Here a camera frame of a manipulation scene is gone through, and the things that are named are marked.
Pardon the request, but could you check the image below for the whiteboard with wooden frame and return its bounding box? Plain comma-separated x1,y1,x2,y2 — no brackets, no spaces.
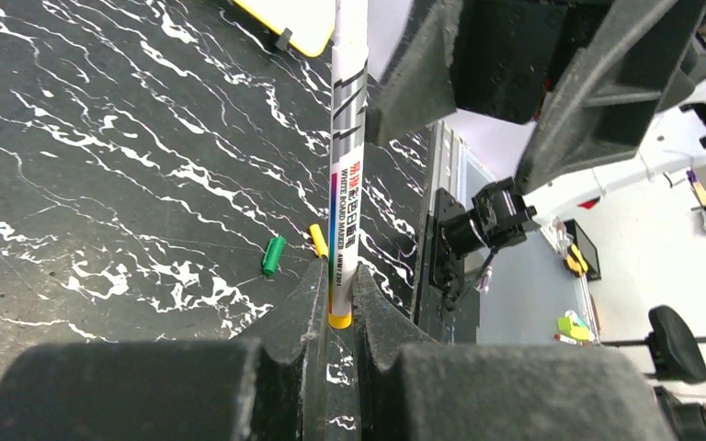
233,0,336,58

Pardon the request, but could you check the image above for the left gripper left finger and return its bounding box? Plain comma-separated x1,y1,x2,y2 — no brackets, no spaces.
0,258,328,440

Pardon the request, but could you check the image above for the green pen cap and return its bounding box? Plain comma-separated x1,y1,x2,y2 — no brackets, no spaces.
261,236,286,276

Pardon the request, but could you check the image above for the white marker pen yellow end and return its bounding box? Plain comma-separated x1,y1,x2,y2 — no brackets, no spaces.
328,0,369,329

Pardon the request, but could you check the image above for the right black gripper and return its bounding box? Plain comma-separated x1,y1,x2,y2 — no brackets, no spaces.
365,0,706,195

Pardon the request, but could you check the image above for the orange-yellow pen cap lower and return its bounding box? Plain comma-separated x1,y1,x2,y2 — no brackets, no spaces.
309,224,329,257

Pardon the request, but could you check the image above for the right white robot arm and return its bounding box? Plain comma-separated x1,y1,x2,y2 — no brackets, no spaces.
366,1,706,311

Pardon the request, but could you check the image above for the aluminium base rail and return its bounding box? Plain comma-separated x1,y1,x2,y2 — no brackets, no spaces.
410,120,485,340

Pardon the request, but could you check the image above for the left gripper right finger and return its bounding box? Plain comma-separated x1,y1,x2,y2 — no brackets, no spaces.
351,267,675,440

